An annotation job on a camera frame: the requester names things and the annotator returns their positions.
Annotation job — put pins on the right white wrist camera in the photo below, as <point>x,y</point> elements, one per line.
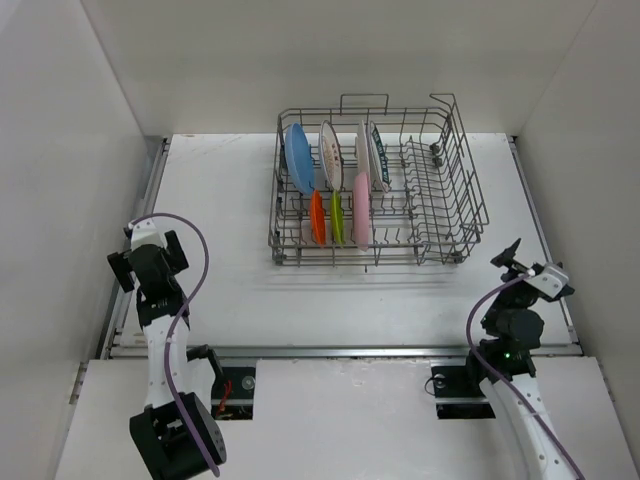
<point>550,280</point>

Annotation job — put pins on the blue plate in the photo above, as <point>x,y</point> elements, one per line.
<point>299,159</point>

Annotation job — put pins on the silver metal rail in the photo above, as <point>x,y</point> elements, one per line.
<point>293,352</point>

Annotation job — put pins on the white plate teal rim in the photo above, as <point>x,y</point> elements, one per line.
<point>378,158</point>

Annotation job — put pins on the grey wire dish rack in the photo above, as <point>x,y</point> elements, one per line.
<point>435,211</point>

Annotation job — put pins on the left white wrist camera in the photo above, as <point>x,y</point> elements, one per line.
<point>143,233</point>

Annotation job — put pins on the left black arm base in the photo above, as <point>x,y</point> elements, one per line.
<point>233,395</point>

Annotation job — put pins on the white plate orange sunburst pattern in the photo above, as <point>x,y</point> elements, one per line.
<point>330,156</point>

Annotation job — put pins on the plain white plate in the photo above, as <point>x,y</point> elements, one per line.
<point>362,148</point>

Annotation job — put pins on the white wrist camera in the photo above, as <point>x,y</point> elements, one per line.
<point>550,280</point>
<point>143,233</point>

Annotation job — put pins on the pink plate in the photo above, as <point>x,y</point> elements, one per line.
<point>361,211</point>

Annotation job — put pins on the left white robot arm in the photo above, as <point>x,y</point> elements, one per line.
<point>176,434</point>

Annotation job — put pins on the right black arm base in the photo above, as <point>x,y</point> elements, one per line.
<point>456,396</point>

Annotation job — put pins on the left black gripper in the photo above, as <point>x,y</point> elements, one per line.
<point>123,269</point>

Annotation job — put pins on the green plate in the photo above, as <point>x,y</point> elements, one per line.
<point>336,217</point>

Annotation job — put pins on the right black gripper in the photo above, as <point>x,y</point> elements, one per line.
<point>505,258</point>

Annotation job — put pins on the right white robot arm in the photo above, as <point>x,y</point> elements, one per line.
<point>502,330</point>

